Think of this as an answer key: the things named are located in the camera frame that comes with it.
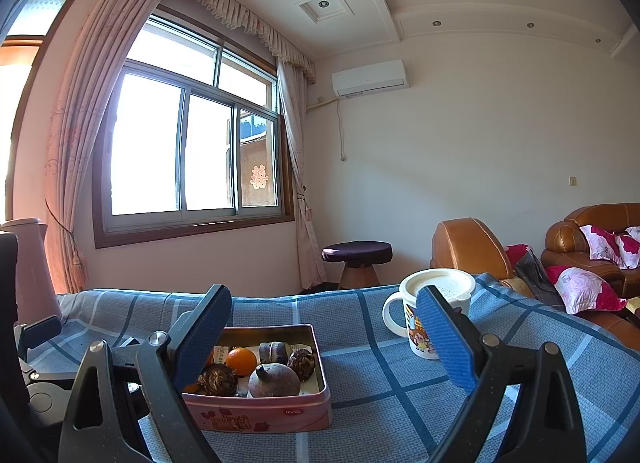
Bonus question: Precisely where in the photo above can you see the large orange tangerine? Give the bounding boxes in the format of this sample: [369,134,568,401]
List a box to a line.
[183,383,201,394]

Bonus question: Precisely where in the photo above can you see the white cartoon mug with lid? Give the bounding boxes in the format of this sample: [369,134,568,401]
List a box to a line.
[382,268,475,360]

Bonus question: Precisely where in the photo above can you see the small orange tangerine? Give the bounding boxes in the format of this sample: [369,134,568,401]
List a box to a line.
[224,347,258,377]

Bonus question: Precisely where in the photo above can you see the pink curtain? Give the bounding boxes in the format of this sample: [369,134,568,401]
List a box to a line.
[277,62,326,290]
[44,0,160,293]

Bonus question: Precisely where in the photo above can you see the orange leather armchair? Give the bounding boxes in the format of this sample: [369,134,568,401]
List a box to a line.
[430,218,514,280]

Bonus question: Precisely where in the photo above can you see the pink curtain left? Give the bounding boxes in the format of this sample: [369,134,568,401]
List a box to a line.
[44,0,160,293]

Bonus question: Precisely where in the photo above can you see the pink biscuit tin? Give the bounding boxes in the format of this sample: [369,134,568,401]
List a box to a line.
[183,324,332,434]

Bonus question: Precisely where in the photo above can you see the dark knobby round fruit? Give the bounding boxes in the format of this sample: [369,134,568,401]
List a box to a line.
[286,348,317,382]

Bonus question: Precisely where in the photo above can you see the pink electric kettle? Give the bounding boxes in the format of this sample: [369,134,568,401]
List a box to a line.
[1,218,62,324]

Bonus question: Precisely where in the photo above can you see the purple passion fruit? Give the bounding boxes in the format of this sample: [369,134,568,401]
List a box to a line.
[248,363,300,398]

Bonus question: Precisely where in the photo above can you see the dark purple stool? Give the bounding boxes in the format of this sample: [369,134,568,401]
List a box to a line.
[321,241,393,290]

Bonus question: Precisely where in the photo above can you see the blue plaid tablecloth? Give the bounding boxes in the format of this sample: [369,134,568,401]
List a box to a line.
[28,275,639,462]

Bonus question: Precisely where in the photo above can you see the pink curtain right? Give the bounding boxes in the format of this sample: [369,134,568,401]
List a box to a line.
[277,62,326,290]

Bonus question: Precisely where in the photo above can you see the pink floral pillow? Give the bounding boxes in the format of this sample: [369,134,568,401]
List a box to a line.
[546,266,627,315]
[579,224,640,270]

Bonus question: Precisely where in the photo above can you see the brown leather sofa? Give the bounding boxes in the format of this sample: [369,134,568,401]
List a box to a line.
[541,203,639,350]

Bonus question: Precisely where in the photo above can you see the window with brown frame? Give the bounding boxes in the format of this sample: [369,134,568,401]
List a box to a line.
[92,4,293,249]

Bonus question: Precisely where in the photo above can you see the white air conditioner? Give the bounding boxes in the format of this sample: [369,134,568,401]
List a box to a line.
[332,60,409,99]

